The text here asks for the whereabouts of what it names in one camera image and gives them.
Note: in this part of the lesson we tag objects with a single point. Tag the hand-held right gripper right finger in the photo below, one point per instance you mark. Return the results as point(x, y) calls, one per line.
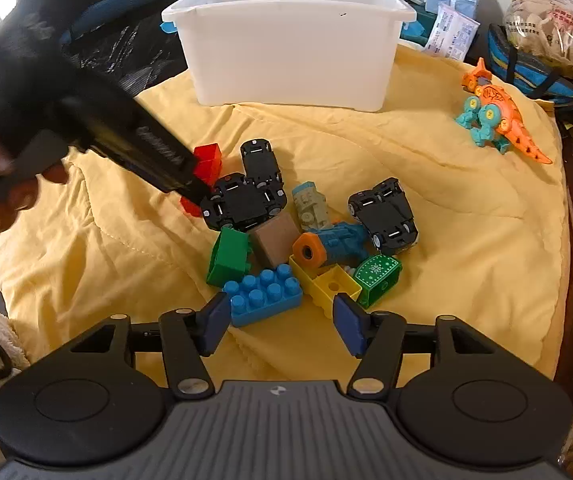
point(349, 325)

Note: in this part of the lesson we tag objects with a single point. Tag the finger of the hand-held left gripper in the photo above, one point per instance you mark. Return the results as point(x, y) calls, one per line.
point(197, 192)

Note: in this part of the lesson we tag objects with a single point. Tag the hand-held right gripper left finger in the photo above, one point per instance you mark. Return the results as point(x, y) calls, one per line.
point(214, 322)

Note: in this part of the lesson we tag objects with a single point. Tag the red building block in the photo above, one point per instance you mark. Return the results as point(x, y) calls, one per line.
point(209, 160)

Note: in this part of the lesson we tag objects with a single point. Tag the yellow building block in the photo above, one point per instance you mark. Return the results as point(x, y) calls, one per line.
point(334, 287)

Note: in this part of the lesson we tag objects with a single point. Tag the green patterned box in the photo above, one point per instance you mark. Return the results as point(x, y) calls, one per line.
point(379, 280)

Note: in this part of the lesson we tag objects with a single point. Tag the blue studded building block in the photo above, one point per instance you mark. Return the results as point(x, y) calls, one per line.
point(266, 300)

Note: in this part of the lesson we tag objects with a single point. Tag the green building block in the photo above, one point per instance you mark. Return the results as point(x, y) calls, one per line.
point(229, 257)

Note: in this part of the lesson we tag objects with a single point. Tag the blue toy plane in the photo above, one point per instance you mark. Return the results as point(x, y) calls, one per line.
point(336, 242)

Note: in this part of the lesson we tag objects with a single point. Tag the brown cube block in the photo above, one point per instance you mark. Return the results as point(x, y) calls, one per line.
point(274, 242)

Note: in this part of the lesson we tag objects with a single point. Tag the grey-green toy train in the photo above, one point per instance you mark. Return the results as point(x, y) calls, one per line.
point(310, 205)

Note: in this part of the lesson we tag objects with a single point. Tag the white plastic bin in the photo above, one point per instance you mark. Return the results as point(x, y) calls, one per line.
point(286, 60)

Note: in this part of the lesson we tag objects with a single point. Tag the orange toy dinosaur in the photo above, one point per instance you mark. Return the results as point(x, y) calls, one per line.
point(503, 107)

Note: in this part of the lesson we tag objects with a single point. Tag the yellow blanket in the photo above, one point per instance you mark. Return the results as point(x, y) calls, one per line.
point(441, 185)

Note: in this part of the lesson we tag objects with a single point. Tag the teal box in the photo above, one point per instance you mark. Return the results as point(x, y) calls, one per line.
point(411, 30)

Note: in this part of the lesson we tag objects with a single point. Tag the white tissue packet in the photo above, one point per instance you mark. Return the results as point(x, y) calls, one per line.
point(454, 32)

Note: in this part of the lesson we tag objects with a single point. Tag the clear snack bag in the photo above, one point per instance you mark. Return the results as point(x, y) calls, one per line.
point(556, 30)

